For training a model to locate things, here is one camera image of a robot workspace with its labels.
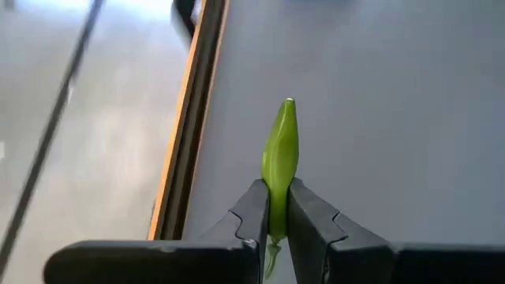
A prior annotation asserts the black clamp handle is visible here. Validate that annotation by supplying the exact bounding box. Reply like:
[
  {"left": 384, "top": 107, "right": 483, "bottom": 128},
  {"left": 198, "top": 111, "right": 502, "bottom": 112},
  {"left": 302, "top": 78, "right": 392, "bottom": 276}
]
[{"left": 170, "top": 0, "right": 198, "bottom": 43}]

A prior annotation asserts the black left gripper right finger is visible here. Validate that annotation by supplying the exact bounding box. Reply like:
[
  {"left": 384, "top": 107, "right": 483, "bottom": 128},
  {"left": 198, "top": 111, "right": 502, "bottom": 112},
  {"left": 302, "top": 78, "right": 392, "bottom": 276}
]
[{"left": 286, "top": 177, "right": 505, "bottom": 284}]

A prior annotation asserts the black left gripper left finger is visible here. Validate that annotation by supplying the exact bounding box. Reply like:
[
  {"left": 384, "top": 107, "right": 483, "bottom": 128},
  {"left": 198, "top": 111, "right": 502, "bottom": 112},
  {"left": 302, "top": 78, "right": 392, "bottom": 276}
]
[{"left": 43, "top": 179, "right": 271, "bottom": 284}]

